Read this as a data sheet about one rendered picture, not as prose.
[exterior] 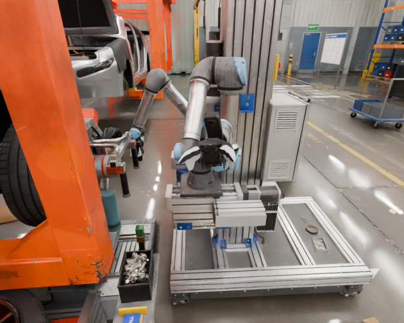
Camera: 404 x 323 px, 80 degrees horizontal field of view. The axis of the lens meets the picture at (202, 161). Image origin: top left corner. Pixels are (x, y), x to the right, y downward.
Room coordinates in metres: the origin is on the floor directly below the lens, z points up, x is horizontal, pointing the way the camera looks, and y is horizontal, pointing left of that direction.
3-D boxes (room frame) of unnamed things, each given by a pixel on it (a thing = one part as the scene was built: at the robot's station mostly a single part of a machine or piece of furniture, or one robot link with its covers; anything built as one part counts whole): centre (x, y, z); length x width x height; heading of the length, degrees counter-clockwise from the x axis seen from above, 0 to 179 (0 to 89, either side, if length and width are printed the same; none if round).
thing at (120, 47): (4.31, 1.38, 1.36); 0.71 x 0.30 x 0.51; 5
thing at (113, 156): (1.18, 0.54, 1.03); 0.19 x 0.18 x 0.11; 95
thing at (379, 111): (4.99, -3.69, 0.48); 1.00 x 0.60 x 0.96; 1
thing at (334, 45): (10.06, -4.98, 0.97); 1.50 x 0.50 x 1.95; 3
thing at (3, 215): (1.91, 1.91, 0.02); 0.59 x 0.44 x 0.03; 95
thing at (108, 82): (5.97, 2.34, 1.49); 4.95 x 1.86 x 1.59; 5
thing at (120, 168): (1.12, 0.45, 0.93); 0.09 x 0.05 x 0.05; 95
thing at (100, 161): (1.28, 0.60, 0.85); 0.21 x 0.14 x 0.14; 95
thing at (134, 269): (0.80, 0.31, 0.51); 0.20 x 0.14 x 0.13; 7
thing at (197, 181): (1.15, 0.01, 0.87); 0.15 x 0.15 x 0.10
